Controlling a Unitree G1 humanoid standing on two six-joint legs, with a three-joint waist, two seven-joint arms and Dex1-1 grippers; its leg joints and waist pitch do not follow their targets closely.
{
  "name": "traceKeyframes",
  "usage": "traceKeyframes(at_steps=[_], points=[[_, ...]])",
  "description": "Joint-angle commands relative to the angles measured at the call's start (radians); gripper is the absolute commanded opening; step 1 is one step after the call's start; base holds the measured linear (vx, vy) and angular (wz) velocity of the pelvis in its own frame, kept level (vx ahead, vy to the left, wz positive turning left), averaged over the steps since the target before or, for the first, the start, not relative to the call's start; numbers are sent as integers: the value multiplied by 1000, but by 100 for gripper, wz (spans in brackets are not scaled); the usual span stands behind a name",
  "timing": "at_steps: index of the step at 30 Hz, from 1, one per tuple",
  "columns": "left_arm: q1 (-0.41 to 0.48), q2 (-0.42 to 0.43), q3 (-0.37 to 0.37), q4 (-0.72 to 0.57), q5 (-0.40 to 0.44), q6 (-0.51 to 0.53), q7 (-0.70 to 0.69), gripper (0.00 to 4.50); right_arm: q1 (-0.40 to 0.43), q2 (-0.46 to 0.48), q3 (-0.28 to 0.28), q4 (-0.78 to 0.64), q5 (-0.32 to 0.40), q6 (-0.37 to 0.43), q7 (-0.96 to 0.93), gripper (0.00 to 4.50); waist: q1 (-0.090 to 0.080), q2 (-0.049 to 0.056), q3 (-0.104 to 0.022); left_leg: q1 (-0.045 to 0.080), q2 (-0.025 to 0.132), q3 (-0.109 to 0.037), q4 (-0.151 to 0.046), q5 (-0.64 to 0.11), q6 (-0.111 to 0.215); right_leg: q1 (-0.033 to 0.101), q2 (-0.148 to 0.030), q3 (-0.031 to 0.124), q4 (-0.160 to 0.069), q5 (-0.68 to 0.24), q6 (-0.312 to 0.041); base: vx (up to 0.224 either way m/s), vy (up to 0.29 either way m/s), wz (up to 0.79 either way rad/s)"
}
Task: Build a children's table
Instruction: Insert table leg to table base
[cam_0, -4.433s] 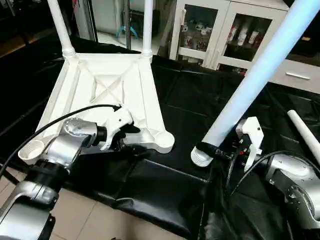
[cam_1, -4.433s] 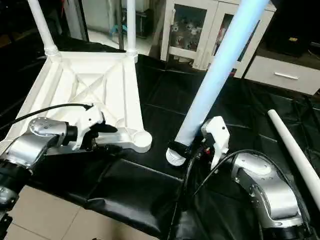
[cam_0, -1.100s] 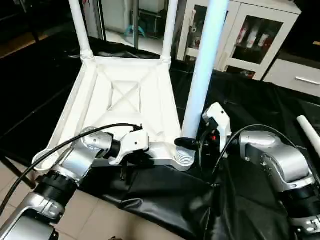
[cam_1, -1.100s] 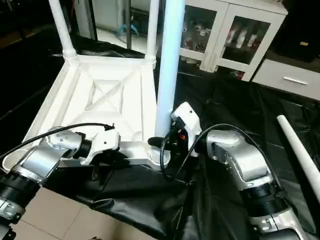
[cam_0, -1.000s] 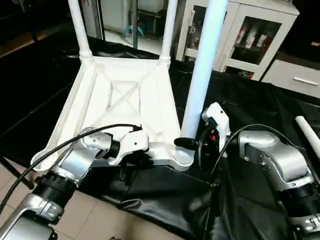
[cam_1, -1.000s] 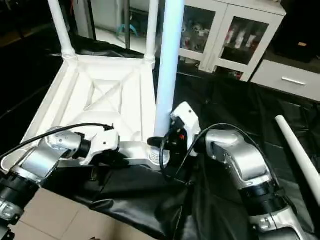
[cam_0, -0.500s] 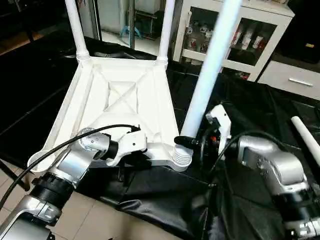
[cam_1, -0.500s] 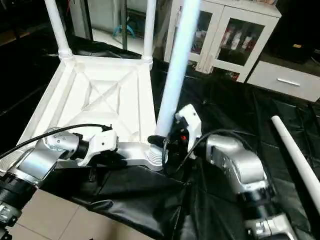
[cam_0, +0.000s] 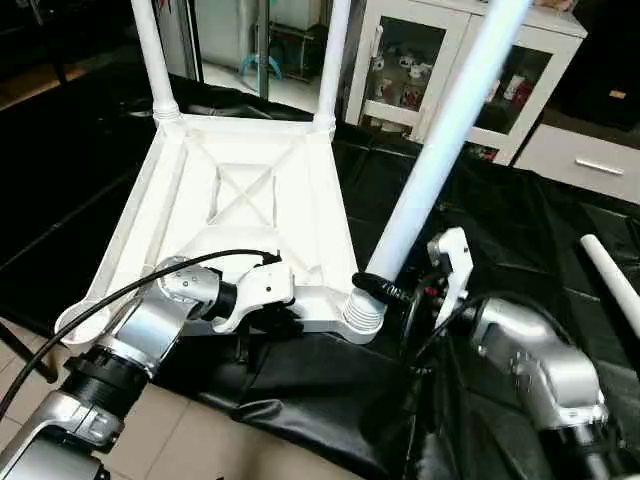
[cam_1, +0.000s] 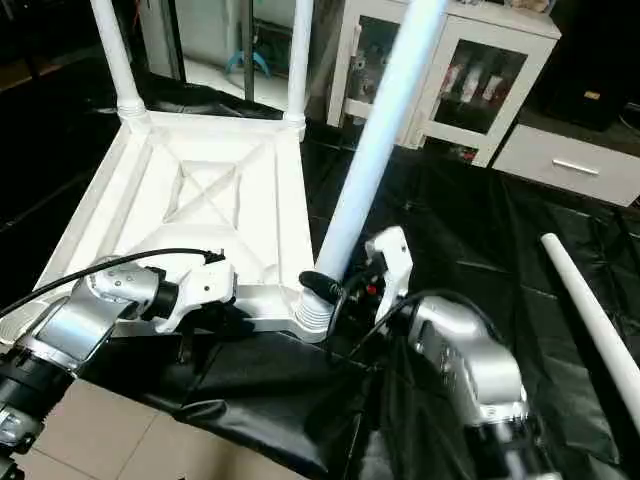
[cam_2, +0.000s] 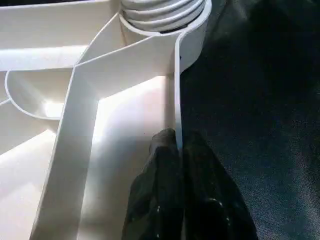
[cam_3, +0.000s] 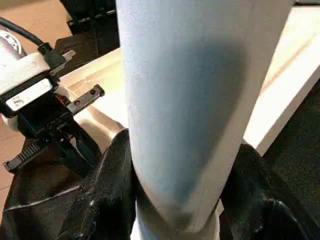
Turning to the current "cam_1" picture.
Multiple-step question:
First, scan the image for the white drawer unit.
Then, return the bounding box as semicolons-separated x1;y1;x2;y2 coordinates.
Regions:
492;122;640;209

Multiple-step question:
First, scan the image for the white glass door cabinet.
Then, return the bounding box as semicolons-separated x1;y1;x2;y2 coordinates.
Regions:
328;0;563;169

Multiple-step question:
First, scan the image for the white plastic table leg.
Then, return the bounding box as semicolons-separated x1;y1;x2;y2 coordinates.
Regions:
296;0;451;337
88;0;153;129
283;0;315;139
540;232;640;433

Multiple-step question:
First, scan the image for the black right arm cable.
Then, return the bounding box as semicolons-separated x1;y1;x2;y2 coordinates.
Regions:
325;275;501;371

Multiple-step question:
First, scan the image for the light blue stand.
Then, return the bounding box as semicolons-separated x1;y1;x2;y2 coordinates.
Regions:
225;45;273;81

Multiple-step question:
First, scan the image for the black mat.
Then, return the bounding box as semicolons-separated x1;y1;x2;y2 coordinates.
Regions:
0;60;640;480

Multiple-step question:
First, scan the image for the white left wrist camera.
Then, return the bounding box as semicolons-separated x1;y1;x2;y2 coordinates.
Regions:
153;261;241;336

